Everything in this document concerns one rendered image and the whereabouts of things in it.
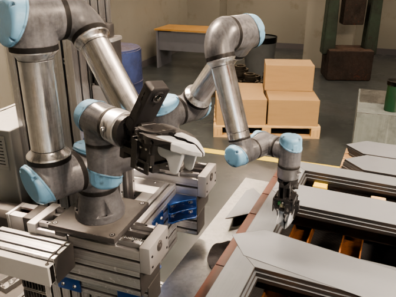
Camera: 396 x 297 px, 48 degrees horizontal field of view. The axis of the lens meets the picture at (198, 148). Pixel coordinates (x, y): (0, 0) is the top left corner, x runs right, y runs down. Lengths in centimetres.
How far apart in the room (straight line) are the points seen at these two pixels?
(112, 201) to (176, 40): 677
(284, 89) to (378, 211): 340
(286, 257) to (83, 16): 96
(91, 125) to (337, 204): 119
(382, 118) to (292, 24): 587
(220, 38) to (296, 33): 878
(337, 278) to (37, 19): 111
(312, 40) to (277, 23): 201
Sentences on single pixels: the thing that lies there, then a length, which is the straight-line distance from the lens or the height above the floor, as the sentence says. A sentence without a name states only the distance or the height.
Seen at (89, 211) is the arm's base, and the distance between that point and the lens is 135.
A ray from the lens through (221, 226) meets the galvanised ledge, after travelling 199.
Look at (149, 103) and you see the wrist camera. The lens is 83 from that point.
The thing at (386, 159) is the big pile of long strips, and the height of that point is 85.
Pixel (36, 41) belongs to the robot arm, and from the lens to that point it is 112.
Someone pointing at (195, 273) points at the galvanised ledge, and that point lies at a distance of 173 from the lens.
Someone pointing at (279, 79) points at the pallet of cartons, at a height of 55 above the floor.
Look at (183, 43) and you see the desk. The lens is 797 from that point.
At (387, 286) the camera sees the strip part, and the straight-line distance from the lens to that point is 150.
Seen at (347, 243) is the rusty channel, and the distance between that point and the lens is 198.
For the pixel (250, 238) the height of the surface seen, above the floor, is 86.
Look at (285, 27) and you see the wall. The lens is 1022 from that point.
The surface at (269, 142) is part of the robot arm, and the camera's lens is 154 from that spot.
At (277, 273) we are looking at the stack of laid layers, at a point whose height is 86.
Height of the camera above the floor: 175
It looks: 23 degrees down
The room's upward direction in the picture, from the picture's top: straight up
